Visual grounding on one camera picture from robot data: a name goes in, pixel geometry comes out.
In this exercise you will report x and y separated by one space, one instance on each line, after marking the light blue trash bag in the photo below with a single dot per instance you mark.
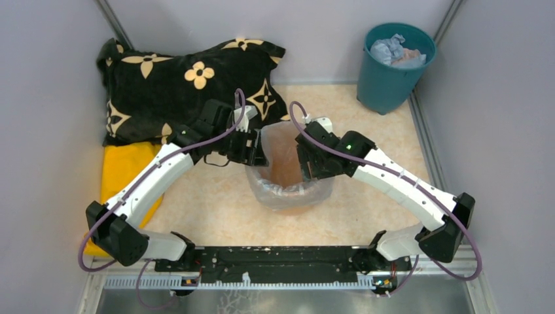
286 190

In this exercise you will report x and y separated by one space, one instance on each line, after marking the black floral pillow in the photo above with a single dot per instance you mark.
150 94

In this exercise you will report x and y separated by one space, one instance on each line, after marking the aluminium frame rail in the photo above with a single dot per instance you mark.
469 267

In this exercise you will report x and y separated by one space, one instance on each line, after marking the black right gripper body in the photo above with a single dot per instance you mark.
317 169

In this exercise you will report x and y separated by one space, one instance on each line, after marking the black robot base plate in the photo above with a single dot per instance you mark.
283 264

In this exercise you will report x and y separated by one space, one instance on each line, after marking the crumpled blue bag in bin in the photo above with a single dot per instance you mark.
391 52

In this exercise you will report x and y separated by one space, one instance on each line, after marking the teal plastic bin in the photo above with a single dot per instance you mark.
382 88

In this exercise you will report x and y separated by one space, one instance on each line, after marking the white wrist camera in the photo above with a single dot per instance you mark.
324 121
242 117

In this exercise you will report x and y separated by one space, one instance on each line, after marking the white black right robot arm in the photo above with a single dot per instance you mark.
442 216

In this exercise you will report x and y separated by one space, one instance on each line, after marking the yellow cloth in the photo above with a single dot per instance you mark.
122 164

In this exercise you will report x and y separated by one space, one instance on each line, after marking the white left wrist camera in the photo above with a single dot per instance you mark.
242 117

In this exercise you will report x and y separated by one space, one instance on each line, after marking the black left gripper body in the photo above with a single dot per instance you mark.
237 150

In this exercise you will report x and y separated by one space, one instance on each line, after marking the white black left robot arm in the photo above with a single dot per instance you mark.
114 226

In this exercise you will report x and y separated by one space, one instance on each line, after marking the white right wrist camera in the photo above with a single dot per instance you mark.
324 121

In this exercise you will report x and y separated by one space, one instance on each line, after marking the orange plastic bin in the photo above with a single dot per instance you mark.
284 164

